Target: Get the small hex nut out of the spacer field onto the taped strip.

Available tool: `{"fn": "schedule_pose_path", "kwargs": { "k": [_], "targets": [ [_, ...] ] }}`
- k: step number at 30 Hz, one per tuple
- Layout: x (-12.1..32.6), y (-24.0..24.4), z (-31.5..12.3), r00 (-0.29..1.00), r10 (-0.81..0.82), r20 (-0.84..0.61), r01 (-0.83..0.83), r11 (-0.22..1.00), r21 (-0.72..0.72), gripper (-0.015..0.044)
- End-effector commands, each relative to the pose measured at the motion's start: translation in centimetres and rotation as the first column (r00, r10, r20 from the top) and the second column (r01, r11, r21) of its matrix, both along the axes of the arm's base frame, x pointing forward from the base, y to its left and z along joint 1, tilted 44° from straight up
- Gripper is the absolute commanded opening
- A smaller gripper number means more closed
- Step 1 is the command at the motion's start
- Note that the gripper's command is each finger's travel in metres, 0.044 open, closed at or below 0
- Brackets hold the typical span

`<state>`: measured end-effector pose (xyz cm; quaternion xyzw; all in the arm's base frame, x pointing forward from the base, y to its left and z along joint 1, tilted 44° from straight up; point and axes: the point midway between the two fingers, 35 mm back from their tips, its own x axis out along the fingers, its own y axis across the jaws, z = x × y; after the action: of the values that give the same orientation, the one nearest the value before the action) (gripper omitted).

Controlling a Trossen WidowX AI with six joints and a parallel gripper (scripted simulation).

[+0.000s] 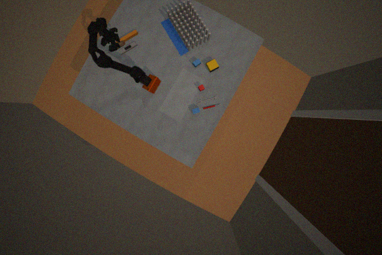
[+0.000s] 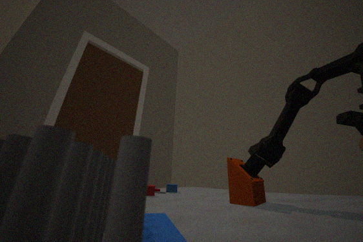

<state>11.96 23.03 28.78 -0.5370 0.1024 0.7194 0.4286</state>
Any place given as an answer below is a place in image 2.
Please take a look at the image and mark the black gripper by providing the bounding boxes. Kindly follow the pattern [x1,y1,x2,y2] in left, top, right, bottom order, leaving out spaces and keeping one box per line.
[336,83,363,136]

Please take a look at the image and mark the blue flat strip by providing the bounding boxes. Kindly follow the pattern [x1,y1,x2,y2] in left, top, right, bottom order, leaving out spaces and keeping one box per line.
[142,213,187,242]

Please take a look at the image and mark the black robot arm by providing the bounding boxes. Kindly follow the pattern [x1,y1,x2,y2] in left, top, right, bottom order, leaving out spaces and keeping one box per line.
[240,43,363,178]

